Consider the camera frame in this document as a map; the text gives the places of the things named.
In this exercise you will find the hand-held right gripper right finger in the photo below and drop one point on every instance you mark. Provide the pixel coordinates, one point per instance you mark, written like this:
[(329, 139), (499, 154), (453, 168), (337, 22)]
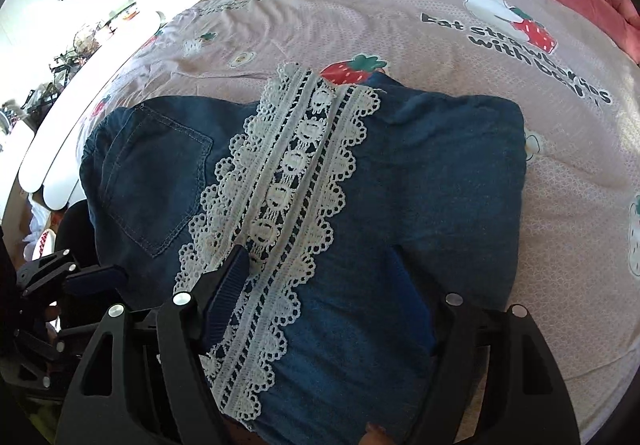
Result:
[(410, 305)]

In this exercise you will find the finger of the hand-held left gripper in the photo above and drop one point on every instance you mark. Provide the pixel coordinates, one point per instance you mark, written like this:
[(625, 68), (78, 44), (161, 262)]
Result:
[(100, 279), (45, 270)]

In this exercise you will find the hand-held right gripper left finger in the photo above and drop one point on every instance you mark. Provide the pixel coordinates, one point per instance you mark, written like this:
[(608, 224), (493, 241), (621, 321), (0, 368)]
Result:
[(232, 280)]

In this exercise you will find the blue denim pants lace trim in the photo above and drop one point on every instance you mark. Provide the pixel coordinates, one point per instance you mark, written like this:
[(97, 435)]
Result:
[(425, 175)]

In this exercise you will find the white scalloped bed footboard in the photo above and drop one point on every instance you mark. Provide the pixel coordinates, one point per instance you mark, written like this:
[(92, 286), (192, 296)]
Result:
[(75, 125)]

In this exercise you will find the pink strawberry print bed sheet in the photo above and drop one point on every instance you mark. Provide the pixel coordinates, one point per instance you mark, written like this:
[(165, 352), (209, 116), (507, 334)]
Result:
[(350, 15)]

